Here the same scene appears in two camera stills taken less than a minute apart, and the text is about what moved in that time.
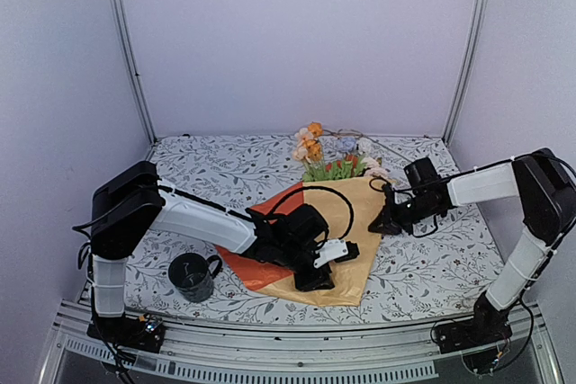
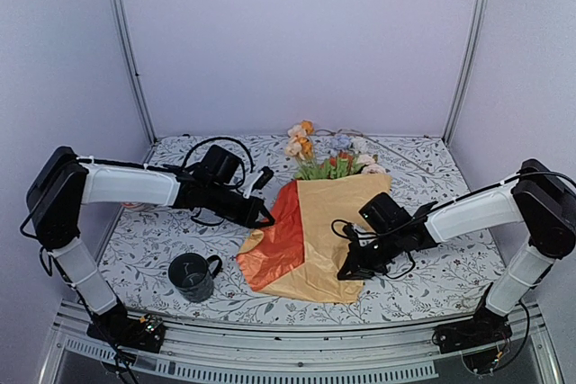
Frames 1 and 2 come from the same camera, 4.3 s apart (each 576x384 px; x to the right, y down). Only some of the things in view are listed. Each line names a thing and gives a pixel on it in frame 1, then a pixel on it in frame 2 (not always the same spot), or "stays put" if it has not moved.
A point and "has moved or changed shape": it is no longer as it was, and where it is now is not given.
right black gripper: x=391 y=219 → x=356 y=265
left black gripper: x=314 y=282 → x=249 y=218
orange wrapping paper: x=258 y=272 has moved or changed shape
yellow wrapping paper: x=349 y=206 stays put
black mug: x=190 y=274 stays put
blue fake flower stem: x=348 y=145 has moved or changed shape
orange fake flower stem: x=313 y=147 has moved or changed shape
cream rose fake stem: x=301 y=152 has moved or changed shape
